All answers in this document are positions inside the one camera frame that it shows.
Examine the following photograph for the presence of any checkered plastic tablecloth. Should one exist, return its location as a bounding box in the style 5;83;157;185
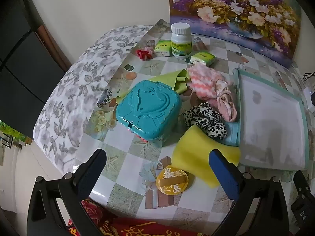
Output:
76;18;315;229

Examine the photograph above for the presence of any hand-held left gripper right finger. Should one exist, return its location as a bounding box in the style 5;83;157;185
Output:
209;149;299;236

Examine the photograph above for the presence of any grey leaf print tablecloth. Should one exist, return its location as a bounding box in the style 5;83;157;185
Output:
33;25;153;175

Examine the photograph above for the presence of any red and pink hair tie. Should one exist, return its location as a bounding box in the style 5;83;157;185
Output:
136;46;154;61

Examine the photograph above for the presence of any white charger device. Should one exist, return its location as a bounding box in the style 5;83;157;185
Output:
304;86;315;112

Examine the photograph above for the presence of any light green cloth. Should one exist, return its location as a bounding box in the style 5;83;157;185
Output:
116;69;191;105

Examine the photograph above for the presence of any pink floral scrunchie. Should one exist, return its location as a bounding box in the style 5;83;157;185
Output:
213;79;238;123

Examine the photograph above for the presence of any green tissue pack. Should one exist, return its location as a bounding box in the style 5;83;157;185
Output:
190;51;216;67
154;40;173;57

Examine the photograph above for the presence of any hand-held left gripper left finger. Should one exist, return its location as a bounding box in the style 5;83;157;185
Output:
27;149;116;236

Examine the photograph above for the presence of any white pill bottle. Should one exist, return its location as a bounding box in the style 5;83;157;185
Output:
170;23;192;60

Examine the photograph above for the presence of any yellow sponge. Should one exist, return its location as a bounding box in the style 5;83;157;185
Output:
171;124;241;188

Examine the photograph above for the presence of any black cabinet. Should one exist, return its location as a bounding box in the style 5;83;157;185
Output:
0;0;72;138

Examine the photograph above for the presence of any red embroidered cloth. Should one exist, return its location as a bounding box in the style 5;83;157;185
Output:
68;199;237;236

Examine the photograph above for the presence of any white tray with green rim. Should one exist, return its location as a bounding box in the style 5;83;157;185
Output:
233;67;310;171

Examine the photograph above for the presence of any pink chevron fluffy towel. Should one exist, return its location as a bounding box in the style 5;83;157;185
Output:
187;63;234;100

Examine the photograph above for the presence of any flower painting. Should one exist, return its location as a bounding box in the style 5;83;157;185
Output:
168;0;303;69

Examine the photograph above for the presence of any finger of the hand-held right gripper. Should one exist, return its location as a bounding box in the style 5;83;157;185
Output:
293;170;314;199

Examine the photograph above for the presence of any blue cloth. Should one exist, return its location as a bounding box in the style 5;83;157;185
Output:
223;121;242;147

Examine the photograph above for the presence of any teal plastic toy box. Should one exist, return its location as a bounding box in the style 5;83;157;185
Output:
116;80;183;148

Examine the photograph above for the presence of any leopard print scrunchie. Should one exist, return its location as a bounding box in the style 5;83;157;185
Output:
183;102;227;140

